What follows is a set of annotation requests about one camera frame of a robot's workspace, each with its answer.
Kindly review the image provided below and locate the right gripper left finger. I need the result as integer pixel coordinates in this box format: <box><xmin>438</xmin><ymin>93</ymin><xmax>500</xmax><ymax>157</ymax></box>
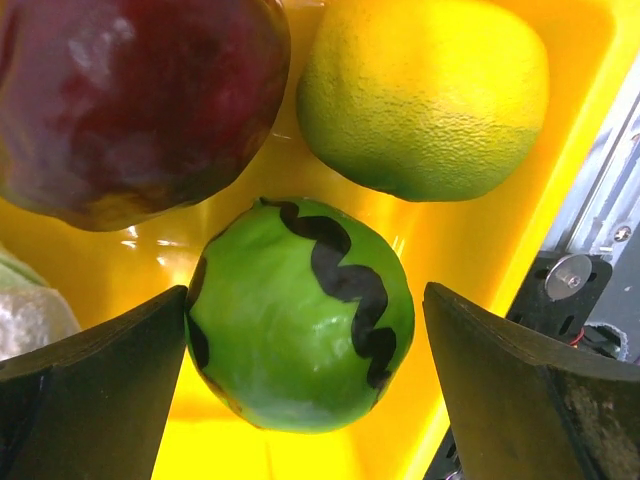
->
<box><xmin>1</xmin><ymin>286</ymin><xmax>187</xmax><ymax>480</ymax></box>

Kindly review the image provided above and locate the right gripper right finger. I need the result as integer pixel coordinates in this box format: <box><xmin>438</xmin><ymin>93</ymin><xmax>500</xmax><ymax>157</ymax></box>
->
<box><xmin>423</xmin><ymin>282</ymin><xmax>639</xmax><ymax>479</ymax></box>

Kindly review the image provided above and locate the small green pepper toy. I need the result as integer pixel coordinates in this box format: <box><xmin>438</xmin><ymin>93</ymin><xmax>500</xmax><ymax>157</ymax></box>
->
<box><xmin>185</xmin><ymin>197</ymin><xmax>415</xmax><ymax>433</ymax></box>

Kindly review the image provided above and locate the white cauliflower toy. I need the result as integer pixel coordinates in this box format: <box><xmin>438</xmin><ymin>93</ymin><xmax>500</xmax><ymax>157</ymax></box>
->
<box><xmin>1</xmin><ymin>245</ymin><xmax>81</xmax><ymax>360</ymax></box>

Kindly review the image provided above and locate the yellow plastic tray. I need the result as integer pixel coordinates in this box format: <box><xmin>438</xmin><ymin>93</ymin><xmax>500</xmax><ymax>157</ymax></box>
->
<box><xmin>1</xmin><ymin>1</ymin><xmax>639</xmax><ymax>479</ymax></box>

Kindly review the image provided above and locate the dark red apple toy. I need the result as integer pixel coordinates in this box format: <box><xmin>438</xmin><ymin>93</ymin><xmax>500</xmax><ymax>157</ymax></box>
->
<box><xmin>1</xmin><ymin>1</ymin><xmax>291</xmax><ymax>231</ymax></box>

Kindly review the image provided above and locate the green yellow lemon toy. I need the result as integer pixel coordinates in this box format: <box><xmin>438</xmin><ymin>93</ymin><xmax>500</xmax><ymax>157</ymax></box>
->
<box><xmin>296</xmin><ymin>1</ymin><xmax>550</xmax><ymax>202</ymax></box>

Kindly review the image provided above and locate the aluminium rail frame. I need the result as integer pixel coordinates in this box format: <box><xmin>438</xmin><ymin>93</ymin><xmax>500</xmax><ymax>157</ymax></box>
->
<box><xmin>535</xmin><ymin>67</ymin><xmax>639</xmax><ymax>363</ymax></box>

